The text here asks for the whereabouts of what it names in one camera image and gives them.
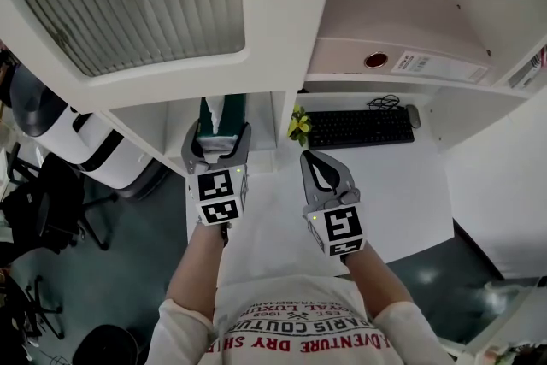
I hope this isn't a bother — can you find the person's white printed shirt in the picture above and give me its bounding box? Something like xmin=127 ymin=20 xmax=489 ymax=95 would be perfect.
xmin=144 ymin=274 xmax=456 ymax=365

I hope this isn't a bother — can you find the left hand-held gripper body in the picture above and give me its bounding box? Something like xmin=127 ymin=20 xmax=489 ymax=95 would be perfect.
xmin=186 ymin=156 xmax=250 ymax=227

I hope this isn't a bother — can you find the person's left forearm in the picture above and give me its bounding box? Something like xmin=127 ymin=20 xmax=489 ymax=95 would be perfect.
xmin=165 ymin=221 xmax=229 ymax=313

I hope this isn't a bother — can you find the black keyboard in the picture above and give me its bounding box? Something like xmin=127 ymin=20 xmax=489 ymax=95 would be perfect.
xmin=306 ymin=109 xmax=416 ymax=150

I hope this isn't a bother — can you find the small yellow-green plant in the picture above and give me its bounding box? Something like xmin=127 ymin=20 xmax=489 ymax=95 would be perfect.
xmin=286 ymin=103 xmax=314 ymax=148

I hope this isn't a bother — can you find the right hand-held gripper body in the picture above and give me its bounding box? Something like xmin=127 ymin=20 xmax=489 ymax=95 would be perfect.
xmin=301 ymin=187 xmax=368 ymax=257

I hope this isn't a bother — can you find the black office chair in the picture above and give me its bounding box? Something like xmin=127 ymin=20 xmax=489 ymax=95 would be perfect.
xmin=0 ymin=140 xmax=119 ymax=254

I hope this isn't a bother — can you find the green and white tissues pack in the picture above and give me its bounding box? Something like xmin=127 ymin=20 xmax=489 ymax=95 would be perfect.
xmin=195 ymin=93 xmax=248 ymax=163

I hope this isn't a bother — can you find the black round stool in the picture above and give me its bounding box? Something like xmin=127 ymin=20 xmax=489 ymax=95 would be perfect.
xmin=79 ymin=323 xmax=144 ymax=365

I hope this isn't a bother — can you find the black chair base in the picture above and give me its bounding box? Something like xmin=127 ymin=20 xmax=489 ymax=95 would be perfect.
xmin=0 ymin=268 xmax=66 ymax=341

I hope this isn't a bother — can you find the black cable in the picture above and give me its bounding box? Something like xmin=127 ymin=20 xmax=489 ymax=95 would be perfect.
xmin=366 ymin=94 xmax=405 ymax=113

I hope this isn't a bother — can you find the person's right forearm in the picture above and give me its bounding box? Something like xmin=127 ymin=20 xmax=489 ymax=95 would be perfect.
xmin=343 ymin=243 xmax=417 ymax=320

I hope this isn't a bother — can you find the white shelving unit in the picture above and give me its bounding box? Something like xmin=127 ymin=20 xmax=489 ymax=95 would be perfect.
xmin=0 ymin=0 xmax=547 ymax=180

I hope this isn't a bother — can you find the pale lever arch binder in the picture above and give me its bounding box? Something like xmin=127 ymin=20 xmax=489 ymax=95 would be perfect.
xmin=304 ymin=0 xmax=497 ymax=85

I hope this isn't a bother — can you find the grey computer mouse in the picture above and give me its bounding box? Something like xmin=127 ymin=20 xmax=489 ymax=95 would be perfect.
xmin=405 ymin=103 xmax=422 ymax=130

